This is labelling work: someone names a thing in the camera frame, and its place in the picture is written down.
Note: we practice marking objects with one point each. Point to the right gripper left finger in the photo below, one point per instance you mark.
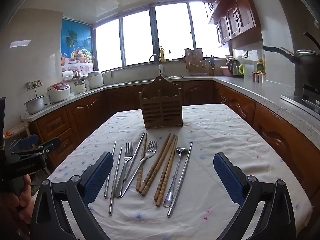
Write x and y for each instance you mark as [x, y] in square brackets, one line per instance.
[49, 219]

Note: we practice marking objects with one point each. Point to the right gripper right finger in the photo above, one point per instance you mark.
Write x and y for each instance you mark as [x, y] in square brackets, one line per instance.
[277, 219]

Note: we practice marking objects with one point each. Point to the steel chopstick diagonal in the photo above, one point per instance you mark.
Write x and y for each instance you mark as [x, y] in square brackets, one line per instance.
[134, 156]

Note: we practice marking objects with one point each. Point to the wooden chopstick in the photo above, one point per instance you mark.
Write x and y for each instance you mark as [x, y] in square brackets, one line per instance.
[160, 164]
[155, 163]
[159, 192]
[140, 170]
[169, 169]

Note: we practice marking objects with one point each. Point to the steel spoon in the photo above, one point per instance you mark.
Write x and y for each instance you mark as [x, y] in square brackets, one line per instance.
[168, 200]

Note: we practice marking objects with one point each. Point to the person's left hand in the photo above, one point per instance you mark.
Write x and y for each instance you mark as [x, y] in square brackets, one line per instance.
[16, 212]

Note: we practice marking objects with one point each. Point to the metal pot on counter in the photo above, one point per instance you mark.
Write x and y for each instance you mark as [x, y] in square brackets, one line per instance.
[35, 105]

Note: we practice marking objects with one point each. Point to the lower wooden cabinets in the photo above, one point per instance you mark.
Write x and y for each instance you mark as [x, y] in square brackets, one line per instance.
[74, 121]

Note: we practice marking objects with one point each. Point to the white red rice cooker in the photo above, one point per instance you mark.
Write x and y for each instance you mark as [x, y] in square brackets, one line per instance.
[58, 92]

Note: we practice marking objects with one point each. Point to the small white appliance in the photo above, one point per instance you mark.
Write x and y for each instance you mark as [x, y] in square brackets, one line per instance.
[80, 86]

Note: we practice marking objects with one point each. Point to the tropical fruit poster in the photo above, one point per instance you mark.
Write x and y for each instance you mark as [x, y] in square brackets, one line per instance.
[76, 47]

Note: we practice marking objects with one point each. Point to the grey stone countertop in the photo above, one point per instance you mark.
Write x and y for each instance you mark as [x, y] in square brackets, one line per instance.
[199, 90]

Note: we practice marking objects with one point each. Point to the spice rack with bottles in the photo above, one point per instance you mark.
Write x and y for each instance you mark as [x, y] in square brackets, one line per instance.
[258, 75]

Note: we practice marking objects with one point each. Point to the wooden utensil holder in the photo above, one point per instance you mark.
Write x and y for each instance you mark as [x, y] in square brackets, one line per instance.
[161, 104]

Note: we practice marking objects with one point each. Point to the green cup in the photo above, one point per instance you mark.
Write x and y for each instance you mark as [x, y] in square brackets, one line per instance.
[241, 69]

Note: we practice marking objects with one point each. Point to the pink container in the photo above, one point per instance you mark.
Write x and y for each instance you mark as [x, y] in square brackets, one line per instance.
[225, 71]

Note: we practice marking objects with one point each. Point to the steel electric kettle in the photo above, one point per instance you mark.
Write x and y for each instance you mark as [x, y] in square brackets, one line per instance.
[233, 67]

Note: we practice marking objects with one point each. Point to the black wok on stove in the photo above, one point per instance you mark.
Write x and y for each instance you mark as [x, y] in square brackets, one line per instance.
[308, 61]

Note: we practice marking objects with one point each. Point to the chrome sink faucet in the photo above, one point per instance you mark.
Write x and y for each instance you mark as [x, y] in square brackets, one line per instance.
[160, 65]

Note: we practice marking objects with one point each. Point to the yellow dish soap bottle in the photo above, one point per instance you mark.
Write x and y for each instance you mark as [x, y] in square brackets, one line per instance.
[162, 54]

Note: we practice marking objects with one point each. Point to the wall power outlet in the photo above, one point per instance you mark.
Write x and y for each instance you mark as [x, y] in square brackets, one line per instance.
[34, 84]

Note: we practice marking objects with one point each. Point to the kitchen window frame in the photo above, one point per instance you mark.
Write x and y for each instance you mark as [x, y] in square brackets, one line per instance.
[134, 38]

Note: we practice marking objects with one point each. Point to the upper wooden wall cabinets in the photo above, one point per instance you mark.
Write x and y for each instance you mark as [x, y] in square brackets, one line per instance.
[236, 21]

